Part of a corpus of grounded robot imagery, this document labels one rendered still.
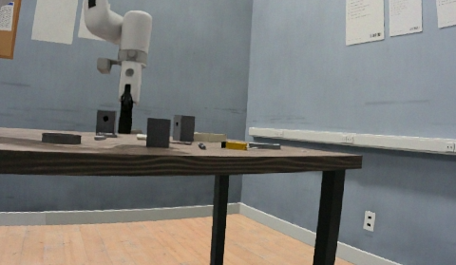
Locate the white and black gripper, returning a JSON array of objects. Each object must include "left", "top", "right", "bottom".
[{"left": 117, "top": 61, "right": 146, "bottom": 134}]

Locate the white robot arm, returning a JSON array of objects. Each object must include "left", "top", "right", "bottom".
[{"left": 84, "top": 0, "right": 152, "bottom": 75}]

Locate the grey round shallow dish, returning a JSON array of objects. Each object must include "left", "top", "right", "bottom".
[{"left": 42, "top": 133, "right": 82, "bottom": 144}]

